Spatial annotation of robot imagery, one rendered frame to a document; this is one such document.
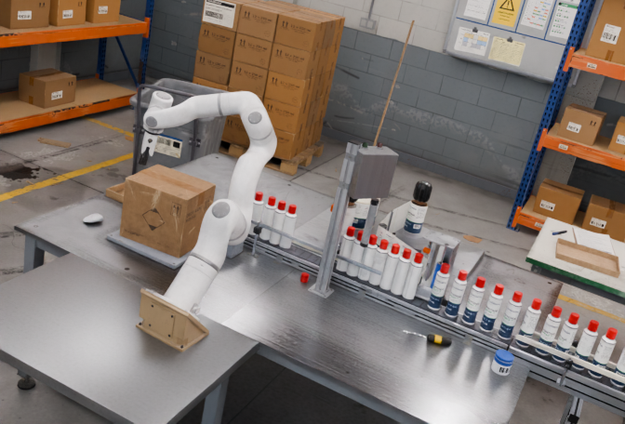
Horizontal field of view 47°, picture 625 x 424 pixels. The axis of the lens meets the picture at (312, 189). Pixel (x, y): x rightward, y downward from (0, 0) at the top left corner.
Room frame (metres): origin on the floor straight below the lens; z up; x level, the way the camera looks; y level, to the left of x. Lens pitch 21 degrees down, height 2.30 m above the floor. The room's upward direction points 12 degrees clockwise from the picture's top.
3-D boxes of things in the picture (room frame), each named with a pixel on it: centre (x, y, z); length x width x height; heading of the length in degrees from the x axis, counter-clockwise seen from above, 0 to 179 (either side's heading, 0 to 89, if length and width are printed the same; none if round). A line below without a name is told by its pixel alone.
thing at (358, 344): (2.95, -0.06, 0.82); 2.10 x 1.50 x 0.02; 68
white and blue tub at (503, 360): (2.34, -0.84, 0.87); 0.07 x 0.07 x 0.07
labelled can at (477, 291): (2.56, -0.73, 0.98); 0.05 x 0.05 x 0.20
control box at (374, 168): (2.69, -0.21, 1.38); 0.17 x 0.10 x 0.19; 123
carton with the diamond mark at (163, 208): (2.79, 0.59, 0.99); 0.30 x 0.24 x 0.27; 72
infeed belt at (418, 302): (2.81, -0.14, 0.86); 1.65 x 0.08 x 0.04; 68
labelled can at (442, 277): (2.62, -0.59, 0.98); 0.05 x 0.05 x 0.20
